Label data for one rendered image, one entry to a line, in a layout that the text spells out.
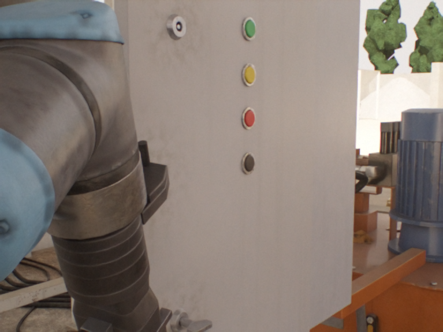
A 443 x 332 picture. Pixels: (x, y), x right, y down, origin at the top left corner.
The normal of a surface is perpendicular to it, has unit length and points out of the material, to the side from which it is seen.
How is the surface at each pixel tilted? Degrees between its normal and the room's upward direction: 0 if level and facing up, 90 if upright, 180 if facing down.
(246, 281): 90
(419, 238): 83
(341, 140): 90
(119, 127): 99
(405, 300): 90
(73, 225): 114
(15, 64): 32
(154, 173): 25
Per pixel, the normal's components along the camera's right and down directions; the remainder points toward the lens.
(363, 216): -0.59, 0.10
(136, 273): 0.82, 0.25
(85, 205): 0.21, 0.50
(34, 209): 0.98, 0.07
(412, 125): -0.89, 0.06
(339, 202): 0.77, 0.07
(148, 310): 0.84, -0.14
